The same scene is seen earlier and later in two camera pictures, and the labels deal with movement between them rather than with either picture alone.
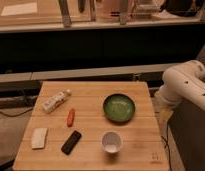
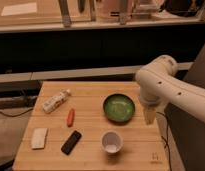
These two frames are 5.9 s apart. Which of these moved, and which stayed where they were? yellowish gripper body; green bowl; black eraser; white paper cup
Moved: yellowish gripper body
Stayed: green bowl; black eraser; white paper cup
